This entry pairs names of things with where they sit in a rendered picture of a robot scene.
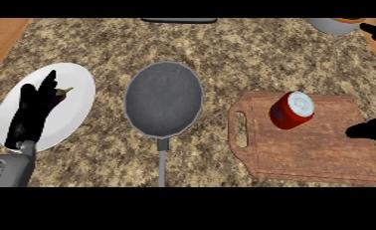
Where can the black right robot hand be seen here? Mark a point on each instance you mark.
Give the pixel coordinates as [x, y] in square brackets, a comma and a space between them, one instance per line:
[363, 130]

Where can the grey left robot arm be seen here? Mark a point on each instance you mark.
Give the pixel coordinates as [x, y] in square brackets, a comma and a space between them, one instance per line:
[15, 167]

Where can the dark grey flat appliance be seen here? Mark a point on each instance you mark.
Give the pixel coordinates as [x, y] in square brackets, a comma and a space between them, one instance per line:
[178, 20]

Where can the grey pot with orange contents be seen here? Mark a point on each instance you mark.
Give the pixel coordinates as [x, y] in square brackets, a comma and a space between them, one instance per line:
[335, 25]

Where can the red can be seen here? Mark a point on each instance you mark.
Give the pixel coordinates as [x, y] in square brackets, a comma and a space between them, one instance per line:
[289, 113]

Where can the grey frying pan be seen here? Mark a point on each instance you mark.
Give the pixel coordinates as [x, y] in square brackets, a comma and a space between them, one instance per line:
[164, 101]

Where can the white oval plate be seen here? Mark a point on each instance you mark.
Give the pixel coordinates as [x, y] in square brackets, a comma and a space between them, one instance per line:
[74, 101]

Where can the brown wooden cutting board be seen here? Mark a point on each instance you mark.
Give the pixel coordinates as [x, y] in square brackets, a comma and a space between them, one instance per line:
[302, 144]

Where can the dark purple eggplant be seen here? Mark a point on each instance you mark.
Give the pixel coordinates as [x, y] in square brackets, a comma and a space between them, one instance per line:
[59, 95]

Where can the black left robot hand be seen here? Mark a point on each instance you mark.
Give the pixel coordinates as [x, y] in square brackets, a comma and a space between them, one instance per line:
[26, 116]

